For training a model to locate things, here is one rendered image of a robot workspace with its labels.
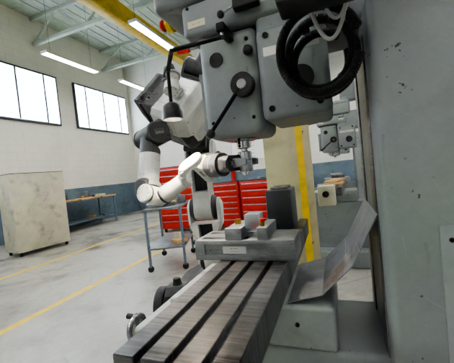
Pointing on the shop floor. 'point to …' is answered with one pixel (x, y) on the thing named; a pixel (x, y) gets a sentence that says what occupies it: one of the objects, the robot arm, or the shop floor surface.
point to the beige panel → (295, 178)
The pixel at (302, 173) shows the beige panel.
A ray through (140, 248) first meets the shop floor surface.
